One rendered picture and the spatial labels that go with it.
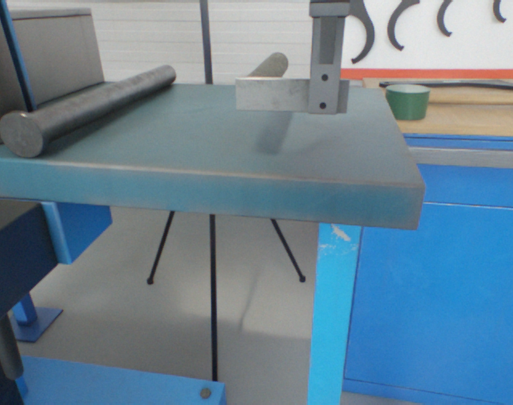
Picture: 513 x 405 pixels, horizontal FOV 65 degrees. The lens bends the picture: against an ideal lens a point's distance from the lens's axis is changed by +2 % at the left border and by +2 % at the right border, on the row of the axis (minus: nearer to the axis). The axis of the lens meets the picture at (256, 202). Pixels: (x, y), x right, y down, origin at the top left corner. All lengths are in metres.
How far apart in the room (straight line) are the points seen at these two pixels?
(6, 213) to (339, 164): 0.34
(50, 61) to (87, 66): 0.10
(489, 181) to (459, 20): 1.20
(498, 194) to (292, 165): 0.80
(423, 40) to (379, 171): 1.79
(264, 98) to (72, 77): 0.46
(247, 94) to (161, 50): 1.97
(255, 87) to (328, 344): 0.49
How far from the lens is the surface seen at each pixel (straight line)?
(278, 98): 0.39
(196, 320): 1.77
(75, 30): 0.81
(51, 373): 1.57
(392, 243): 1.15
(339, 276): 0.64
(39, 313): 2.01
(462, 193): 1.11
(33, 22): 0.73
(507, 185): 1.13
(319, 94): 0.37
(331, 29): 0.34
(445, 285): 1.26
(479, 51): 2.23
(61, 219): 0.49
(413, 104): 1.02
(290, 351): 1.64
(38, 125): 0.46
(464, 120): 1.07
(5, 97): 0.53
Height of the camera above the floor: 1.21
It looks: 27 degrees down
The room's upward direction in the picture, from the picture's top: 1 degrees counter-clockwise
